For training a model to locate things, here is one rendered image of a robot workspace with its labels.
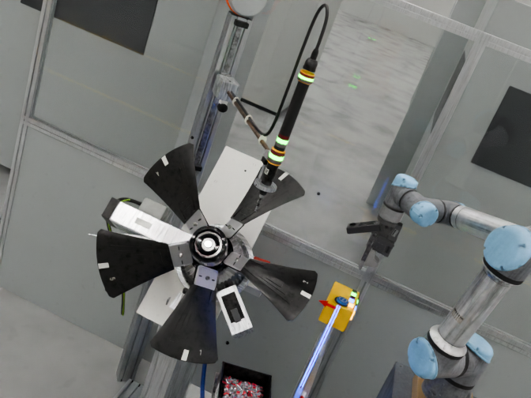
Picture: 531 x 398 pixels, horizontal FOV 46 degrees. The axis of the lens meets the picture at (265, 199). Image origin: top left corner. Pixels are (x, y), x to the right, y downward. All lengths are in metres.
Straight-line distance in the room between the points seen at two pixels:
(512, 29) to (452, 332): 2.77
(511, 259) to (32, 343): 2.35
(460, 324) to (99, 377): 1.91
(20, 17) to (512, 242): 3.47
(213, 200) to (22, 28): 2.44
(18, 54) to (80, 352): 2.06
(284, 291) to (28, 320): 1.80
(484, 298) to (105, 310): 2.01
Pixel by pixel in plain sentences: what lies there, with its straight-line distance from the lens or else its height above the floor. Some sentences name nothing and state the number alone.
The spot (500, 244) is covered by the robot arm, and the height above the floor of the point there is 1.63.
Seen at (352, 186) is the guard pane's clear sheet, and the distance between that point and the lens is 2.59.
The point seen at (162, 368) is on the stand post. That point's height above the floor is 0.59.
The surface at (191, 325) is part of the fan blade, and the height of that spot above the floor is 1.00.
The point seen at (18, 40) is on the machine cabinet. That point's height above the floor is 0.94.
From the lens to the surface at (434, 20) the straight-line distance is 2.43.
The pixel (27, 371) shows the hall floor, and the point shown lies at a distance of 3.18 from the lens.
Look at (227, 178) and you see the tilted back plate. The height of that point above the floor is 1.27.
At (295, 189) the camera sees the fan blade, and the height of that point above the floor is 1.43.
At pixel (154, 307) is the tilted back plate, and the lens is 2.23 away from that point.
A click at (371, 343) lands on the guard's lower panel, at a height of 0.70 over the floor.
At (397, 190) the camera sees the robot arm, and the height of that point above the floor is 1.54.
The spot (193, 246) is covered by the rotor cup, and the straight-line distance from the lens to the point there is 1.97.
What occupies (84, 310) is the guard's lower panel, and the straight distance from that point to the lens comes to 3.32.
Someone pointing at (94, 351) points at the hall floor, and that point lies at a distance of 3.35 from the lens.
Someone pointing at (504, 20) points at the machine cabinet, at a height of 2.07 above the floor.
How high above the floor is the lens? 2.16
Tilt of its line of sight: 23 degrees down
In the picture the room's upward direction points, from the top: 21 degrees clockwise
